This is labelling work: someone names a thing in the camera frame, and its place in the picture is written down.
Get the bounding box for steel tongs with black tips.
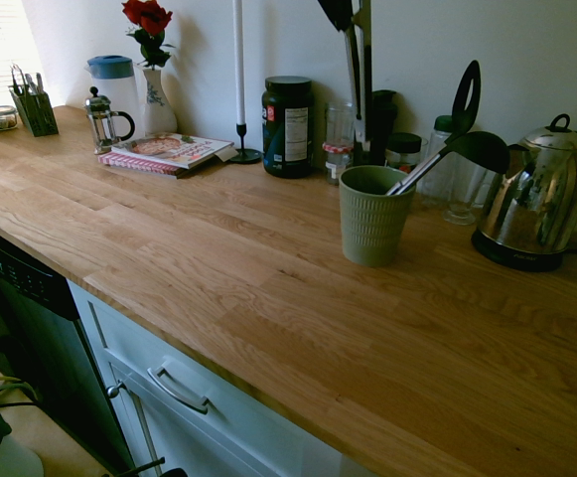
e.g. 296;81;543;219
317;0;374;146

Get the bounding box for green ribbed utensil holder cup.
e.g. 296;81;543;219
338;165;417;268

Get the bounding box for black candle holder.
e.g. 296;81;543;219
227;123;264;166

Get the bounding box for small jar red checkered lid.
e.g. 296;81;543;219
322;141;356;187

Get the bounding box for black protein powder tub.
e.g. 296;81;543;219
261;75;316;180

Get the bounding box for empty clear glass jar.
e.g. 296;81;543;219
324;101;357;148

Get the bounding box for tall black shaker bottle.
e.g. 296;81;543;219
365;89;398;168

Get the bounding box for glass jar with black lid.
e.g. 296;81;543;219
385;132;423;175

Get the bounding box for stack of cookbooks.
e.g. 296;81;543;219
110;131;236;172

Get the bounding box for clear bottle with green lid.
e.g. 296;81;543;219
418;114;457;206

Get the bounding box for red striped cookbook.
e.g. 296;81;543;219
97;150;219;181

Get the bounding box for clear footed drinking glass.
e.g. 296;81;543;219
441;161;493;228

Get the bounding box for tall white candle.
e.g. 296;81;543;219
231;0;248;126

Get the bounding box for white vase with blue print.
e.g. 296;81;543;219
140;67;179;138

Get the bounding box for white drawer front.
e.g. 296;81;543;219
84;297;344;477

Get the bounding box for black slotted spoon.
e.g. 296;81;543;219
449;60;483;146

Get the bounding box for glass french press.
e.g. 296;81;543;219
84;85;136;156

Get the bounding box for black kettle base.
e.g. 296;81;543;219
471;227;565;273

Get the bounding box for white pitcher with blue lid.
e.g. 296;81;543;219
85;54;143;144

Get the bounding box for stainless steel electric kettle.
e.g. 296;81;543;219
475;113;577;254

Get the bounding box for red rose with leaves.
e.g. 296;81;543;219
121;0;176;72

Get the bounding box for black and steel dishwasher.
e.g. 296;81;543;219
0;217;138;476

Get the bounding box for black stand bar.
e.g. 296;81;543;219
113;456;190;477

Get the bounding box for green metal cutlery caddy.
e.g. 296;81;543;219
8;87;61;138

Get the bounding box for cutlery bundle in caddy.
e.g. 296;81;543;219
9;63;47;98

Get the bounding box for silver drawer pull handle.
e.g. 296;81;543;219
146;366;214;415

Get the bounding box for black ladle with steel handle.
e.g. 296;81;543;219
385;130;511;197

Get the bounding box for yellow green cable bundle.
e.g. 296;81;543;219
0;376;42;409

